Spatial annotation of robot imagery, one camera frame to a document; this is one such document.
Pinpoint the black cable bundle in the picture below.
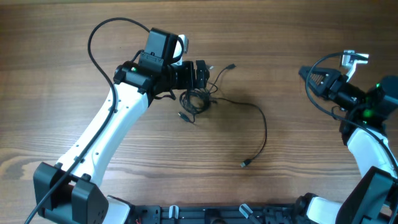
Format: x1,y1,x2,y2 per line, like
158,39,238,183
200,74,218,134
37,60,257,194
177,63,268,169

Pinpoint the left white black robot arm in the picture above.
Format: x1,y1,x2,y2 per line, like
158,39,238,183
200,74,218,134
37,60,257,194
33,28,209,223

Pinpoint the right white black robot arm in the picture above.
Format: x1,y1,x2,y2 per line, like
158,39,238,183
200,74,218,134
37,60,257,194
298,66,397,223

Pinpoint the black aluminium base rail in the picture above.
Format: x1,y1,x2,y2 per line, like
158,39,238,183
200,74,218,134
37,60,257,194
125,204,294,224

